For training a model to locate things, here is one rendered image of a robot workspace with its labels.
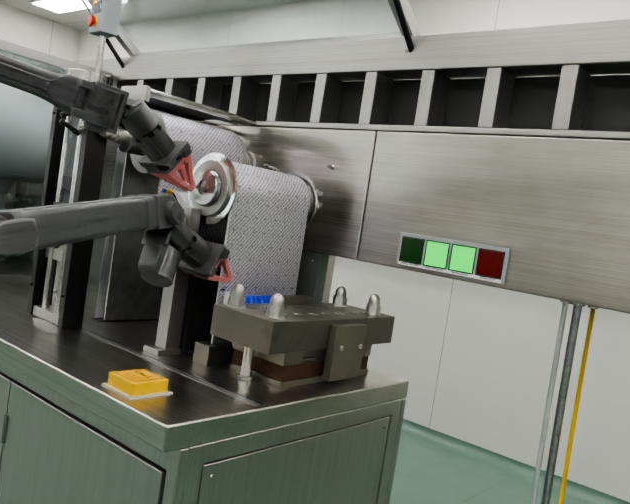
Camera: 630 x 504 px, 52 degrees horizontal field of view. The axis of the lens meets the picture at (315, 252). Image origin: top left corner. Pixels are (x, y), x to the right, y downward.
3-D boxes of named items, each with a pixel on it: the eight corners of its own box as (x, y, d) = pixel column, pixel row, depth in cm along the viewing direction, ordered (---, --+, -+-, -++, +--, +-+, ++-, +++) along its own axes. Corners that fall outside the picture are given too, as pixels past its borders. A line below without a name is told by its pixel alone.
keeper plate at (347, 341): (321, 379, 127) (330, 324, 126) (351, 374, 135) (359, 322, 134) (331, 382, 125) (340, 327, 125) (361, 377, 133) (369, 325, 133)
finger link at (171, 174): (189, 202, 127) (162, 166, 121) (168, 199, 132) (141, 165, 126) (209, 178, 130) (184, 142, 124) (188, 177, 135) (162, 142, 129)
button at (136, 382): (106, 385, 105) (108, 371, 105) (142, 381, 111) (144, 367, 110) (131, 398, 101) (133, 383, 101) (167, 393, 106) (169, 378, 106)
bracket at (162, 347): (140, 350, 132) (161, 203, 130) (166, 348, 137) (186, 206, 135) (155, 357, 129) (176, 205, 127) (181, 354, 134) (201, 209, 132)
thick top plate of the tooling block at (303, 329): (209, 334, 124) (214, 303, 124) (335, 327, 155) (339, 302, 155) (268, 354, 114) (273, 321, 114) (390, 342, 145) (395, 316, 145)
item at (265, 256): (215, 305, 130) (228, 215, 129) (292, 304, 148) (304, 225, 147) (216, 306, 129) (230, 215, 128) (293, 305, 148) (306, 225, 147)
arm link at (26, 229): (-10, 216, 73) (-80, 215, 77) (-5, 265, 74) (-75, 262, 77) (187, 193, 113) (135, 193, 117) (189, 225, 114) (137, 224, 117)
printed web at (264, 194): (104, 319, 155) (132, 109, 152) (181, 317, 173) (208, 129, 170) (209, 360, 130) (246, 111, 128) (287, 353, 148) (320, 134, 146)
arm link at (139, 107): (120, 115, 115) (144, 96, 116) (107, 110, 120) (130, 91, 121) (143, 145, 119) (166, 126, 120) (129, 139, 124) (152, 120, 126)
